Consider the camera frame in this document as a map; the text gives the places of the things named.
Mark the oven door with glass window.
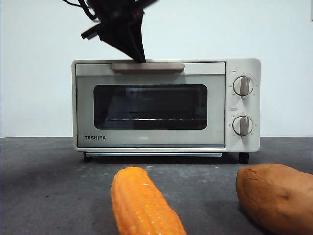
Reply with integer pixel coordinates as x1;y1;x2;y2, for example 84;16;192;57
74;62;226;149

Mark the cream Toshiba toaster oven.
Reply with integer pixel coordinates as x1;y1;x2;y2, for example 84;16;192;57
71;58;261;164

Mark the beige oven control knob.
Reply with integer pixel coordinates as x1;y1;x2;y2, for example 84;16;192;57
232;116;254;137
232;75;254;98

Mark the silver oven crumb tray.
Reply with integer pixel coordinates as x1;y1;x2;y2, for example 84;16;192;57
83;151;223;158

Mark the orange corn cob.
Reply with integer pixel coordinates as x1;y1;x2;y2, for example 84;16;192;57
110;166;188;235

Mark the brown sweet potato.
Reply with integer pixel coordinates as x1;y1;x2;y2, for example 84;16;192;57
236;163;313;235

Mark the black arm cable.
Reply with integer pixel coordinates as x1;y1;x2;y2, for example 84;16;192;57
61;0;100;22

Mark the wire oven rack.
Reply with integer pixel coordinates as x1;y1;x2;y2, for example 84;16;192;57
104;118;207;122

